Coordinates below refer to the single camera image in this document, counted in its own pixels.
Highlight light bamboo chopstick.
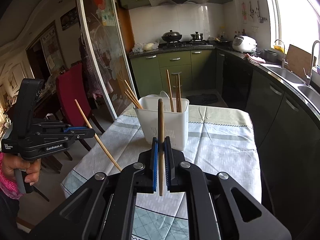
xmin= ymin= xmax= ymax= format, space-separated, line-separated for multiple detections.
xmin=74 ymin=99 xmax=122 ymax=172

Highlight patterned brown chopstick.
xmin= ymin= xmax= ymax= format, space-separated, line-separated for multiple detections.
xmin=125 ymin=91 xmax=141 ymax=109

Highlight dark brown wooden chopstick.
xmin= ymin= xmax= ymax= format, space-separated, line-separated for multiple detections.
xmin=158 ymin=98 xmax=165 ymax=196

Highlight tan wooden chopstick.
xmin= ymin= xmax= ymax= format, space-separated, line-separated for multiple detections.
xmin=126 ymin=89 xmax=143 ymax=109

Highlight red-handled wooden chopstick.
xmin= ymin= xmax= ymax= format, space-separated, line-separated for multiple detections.
xmin=166 ymin=69 xmax=175 ymax=112

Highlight light wooden chopstick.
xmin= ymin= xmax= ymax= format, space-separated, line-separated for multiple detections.
xmin=124 ymin=80 xmax=143 ymax=109

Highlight striped wooden chopstick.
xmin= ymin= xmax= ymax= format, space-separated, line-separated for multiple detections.
xmin=175 ymin=74 xmax=179 ymax=112

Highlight pink sleeve forearm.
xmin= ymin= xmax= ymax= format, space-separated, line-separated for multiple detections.
xmin=0 ymin=153 xmax=23 ymax=200

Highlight green kitchen cabinets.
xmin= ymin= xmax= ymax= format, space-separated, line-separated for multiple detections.
xmin=130 ymin=49 xmax=216 ymax=97

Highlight steel kitchen faucet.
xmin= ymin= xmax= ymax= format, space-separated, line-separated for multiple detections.
xmin=303 ymin=40 xmax=320 ymax=86

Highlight person's left hand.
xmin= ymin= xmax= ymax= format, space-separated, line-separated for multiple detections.
xmin=2 ymin=153 xmax=41 ymax=186

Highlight white plastic utensil holder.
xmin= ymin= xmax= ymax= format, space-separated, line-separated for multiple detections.
xmin=133 ymin=95 xmax=190 ymax=151

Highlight red chair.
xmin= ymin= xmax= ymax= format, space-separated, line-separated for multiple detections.
xmin=55 ymin=62 xmax=106 ymax=153

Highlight white patterned tablecloth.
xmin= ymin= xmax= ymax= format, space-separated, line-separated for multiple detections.
xmin=61 ymin=105 xmax=262 ymax=239

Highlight dark floor mat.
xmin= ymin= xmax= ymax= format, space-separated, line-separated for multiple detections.
xmin=186 ymin=94 xmax=218 ymax=106

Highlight sliding glass door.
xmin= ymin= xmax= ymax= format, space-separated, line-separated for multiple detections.
xmin=76 ymin=0 xmax=134 ymax=119

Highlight gas stove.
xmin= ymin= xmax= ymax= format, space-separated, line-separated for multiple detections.
xmin=159 ymin=40 xmax=212 ymax=49

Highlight black wok with lid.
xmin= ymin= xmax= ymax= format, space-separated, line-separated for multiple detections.
xmin=162 ymin=30 xmax=182 ymax=43

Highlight small steel pot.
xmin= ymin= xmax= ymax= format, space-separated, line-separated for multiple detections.
xmin=191 ymin=31 xmax=203 ymax=41

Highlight white rice cooker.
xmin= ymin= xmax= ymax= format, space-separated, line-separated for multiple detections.
xmin=232 ymin=35 xmax=257 ymax=53

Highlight stainless steel sink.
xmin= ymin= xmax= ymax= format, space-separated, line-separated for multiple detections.
xmin=260 ymin=63 xmax=320 ymax=112

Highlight wooden cutting board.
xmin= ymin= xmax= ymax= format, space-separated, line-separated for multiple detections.
xmin=286 ymin=44 xmax=311 ymax=81

